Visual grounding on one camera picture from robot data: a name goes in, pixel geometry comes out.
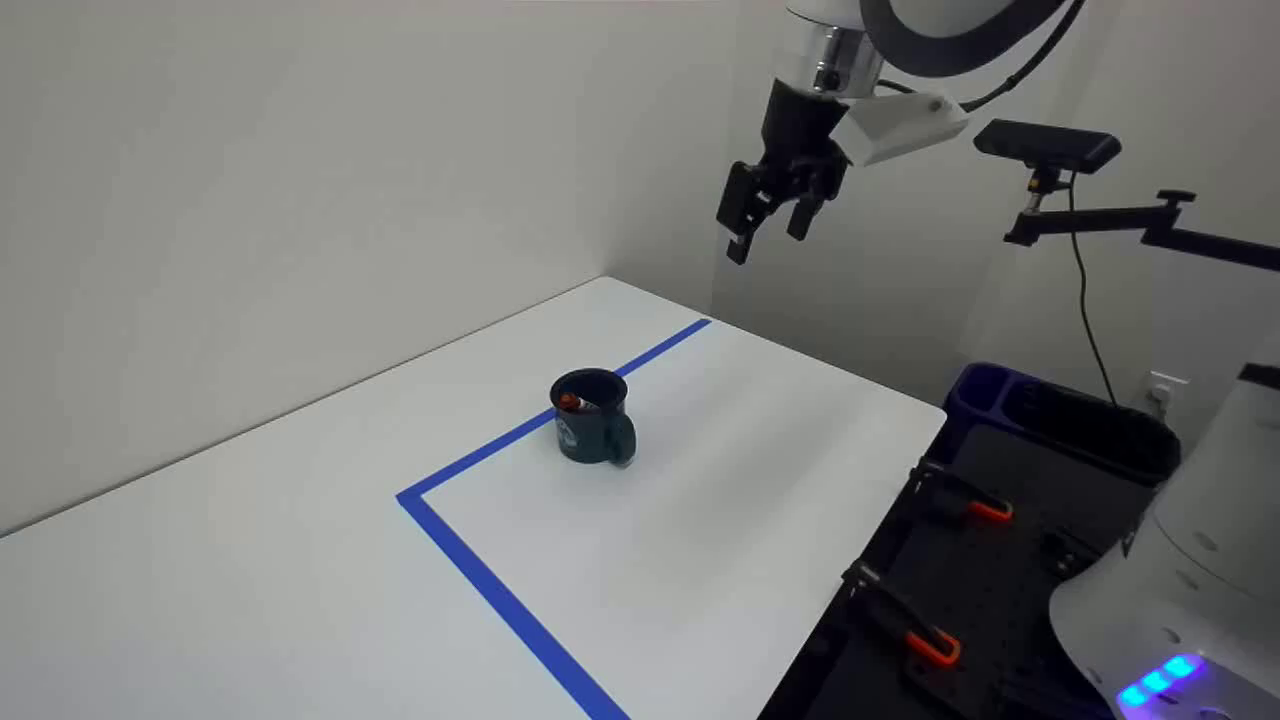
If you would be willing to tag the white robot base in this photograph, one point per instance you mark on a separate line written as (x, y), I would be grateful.
(1201, 572)

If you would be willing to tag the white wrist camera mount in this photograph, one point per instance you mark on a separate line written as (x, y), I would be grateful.
(900, 124)

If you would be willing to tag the black cart surface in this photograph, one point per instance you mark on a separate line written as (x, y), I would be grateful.
(984, 584)

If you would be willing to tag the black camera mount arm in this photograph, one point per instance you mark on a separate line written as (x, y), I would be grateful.
(1134, 220)

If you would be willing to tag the short blue tape strip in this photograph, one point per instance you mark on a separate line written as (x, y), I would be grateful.
(514, 606)

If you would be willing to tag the long blue tape strip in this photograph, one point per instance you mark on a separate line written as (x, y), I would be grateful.
(483, 463)

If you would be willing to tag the white wall outlet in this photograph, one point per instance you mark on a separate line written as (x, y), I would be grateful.
(1167, 392)

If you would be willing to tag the dark teal mug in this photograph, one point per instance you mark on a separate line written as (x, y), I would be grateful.
(585, 435)

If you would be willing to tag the blue bin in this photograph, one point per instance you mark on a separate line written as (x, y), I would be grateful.
(983, 392)

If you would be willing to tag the black exterior camera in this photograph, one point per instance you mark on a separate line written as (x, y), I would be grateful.
(1047, 141)

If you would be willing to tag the black bin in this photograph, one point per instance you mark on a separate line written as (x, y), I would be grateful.
(1093, 429)

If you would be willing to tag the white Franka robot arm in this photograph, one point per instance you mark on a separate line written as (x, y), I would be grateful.
(935, 27)

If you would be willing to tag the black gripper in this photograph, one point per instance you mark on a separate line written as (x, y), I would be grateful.
(806, 129)

